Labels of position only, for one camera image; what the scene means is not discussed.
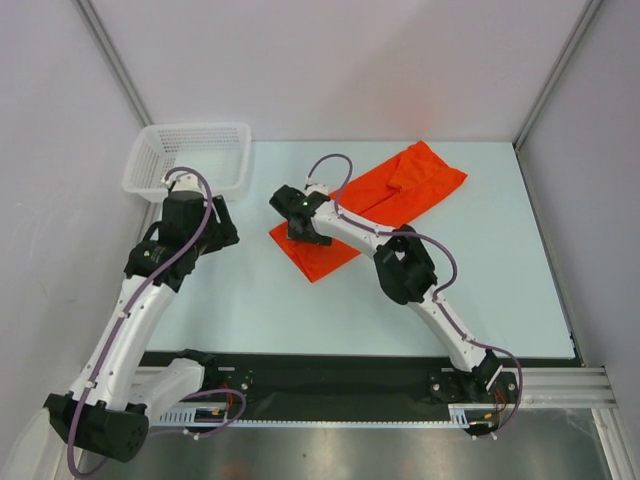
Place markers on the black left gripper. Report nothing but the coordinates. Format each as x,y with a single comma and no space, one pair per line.
226,234

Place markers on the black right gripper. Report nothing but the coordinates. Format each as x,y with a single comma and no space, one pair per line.
304,231

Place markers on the orange t shirt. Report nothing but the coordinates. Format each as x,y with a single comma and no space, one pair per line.
394,193

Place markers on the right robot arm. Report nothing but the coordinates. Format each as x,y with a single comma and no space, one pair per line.
406,273

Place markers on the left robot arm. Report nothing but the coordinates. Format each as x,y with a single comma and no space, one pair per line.
102,413

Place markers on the white plastic mesh basket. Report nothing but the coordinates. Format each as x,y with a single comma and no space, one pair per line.
220,151

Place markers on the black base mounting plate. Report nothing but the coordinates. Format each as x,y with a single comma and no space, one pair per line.
333,388

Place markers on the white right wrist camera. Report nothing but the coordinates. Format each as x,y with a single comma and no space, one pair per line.
314,187

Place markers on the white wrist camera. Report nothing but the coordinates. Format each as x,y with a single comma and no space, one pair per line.
187,184
314,187

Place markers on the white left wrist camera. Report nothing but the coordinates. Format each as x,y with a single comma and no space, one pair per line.
187,184

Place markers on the left aluminium corner post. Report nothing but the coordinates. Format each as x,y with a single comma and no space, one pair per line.
107,49

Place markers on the aluminium corner post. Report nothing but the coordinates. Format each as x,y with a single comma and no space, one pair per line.
107,49
586,18

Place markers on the slotted grey cable duct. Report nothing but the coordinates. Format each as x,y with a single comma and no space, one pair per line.
212,417

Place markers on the aluminium extrusion rail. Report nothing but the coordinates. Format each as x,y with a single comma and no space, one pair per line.
537,388

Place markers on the right aluminium corner post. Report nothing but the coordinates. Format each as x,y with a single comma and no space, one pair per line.
586,18

